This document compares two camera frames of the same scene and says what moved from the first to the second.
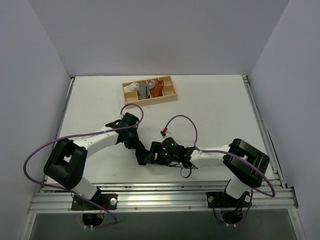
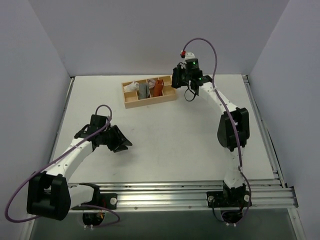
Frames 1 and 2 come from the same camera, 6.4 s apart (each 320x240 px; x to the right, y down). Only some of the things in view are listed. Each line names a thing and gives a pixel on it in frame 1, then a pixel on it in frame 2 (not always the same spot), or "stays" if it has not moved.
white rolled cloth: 132,87 stays
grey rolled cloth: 144,92 stays
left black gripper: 139,152 -> 113,139
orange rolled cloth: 158,88 stays
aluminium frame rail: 162,198 stays
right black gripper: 154,152 -> 176,78
